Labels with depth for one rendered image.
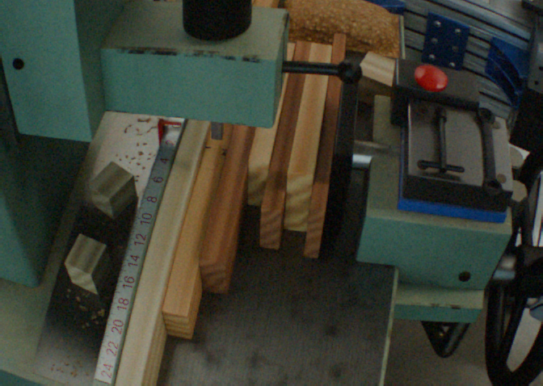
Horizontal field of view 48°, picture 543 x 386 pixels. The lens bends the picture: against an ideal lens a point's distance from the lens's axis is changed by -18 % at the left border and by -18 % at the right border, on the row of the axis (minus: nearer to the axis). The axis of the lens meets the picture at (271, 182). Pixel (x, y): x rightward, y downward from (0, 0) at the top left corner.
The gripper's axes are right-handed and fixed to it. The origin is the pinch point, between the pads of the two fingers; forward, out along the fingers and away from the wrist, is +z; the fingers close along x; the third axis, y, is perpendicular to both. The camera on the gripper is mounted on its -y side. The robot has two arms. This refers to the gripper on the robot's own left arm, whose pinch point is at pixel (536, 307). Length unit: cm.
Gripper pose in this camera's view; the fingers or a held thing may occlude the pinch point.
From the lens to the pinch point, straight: 86.8
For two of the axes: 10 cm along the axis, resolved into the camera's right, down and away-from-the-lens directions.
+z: -8.7, 1.5, 4.7
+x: 1.7, -8.0, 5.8
